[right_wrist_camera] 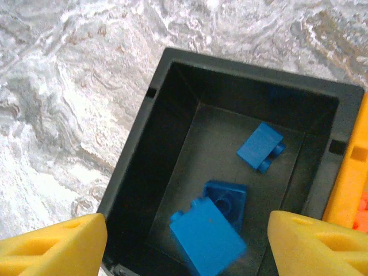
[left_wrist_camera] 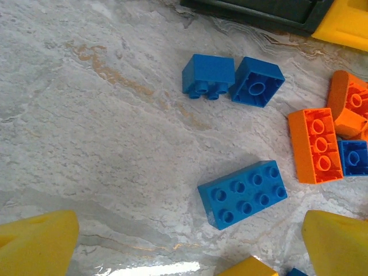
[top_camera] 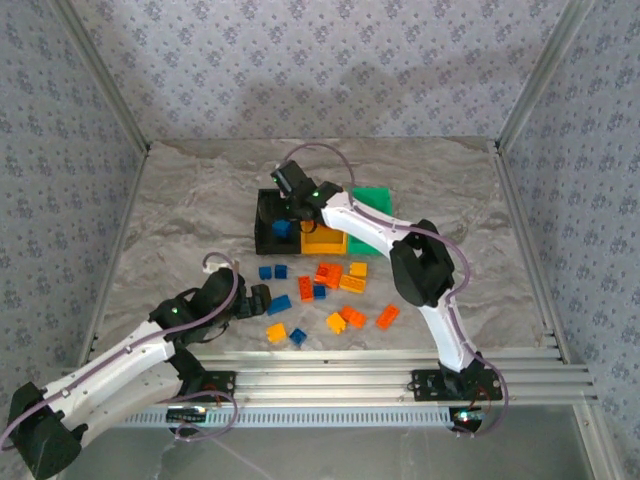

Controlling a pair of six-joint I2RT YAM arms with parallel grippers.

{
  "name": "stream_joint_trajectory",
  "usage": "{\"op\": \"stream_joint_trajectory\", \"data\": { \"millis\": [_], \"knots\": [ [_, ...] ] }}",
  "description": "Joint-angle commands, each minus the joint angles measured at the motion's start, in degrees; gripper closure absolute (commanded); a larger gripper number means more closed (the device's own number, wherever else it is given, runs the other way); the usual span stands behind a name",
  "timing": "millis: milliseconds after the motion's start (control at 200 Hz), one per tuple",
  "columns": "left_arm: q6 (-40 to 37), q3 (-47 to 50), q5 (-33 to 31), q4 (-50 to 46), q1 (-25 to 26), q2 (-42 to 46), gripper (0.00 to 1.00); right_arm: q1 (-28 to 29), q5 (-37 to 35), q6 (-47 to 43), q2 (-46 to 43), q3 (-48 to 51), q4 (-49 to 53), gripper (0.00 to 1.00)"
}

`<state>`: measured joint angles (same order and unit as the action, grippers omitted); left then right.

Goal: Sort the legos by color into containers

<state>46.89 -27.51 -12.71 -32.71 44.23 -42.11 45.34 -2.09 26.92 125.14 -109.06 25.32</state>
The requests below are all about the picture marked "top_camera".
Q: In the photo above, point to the black plastic bin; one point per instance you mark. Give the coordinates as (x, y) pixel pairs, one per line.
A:
(265, 240)

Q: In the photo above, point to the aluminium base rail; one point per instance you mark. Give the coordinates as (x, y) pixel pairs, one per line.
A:
(325, 380)

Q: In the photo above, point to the yellow plastic bin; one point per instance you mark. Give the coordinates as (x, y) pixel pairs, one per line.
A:
(325, 240)

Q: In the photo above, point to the aluminium upright post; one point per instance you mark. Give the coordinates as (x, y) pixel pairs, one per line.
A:
(542, 75)
(105, 75)

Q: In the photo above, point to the orange lego brick upside down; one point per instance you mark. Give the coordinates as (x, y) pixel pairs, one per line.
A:
(321, 271)

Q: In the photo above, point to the green plastic bin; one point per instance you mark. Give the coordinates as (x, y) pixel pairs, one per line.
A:
(375, 197)

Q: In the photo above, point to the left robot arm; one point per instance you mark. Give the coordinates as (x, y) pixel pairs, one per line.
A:
(100, 380)

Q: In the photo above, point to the long yellow lego brick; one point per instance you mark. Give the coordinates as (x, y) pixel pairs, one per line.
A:
(352, 283)

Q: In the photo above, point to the long blue lego brick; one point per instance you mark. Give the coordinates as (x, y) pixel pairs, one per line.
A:
(280, 305)

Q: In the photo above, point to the aluminium table side rail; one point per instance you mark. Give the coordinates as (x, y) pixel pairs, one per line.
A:
(126, 215)
(516, 200)

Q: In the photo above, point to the long orange lego brick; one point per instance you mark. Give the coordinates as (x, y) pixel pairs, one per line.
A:
(305, 288)

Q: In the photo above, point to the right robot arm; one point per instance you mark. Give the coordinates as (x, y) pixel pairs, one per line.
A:
(425, 270)

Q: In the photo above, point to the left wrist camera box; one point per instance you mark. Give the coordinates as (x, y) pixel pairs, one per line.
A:
(212, 262)

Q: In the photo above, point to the small controller circuit board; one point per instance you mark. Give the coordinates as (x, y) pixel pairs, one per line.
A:
(467, 417)
(187, 414)

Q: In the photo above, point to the grey frame leg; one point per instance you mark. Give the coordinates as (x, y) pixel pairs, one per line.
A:
(597, 440)

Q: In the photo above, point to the small blue lego brick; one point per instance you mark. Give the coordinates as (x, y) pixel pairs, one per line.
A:
(265, 273)
(280, 271)
(319, 292)
(281, 228)
(298, 336)

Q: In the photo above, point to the orange studded lego brick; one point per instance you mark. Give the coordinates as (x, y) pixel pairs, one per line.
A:
(336, 277)

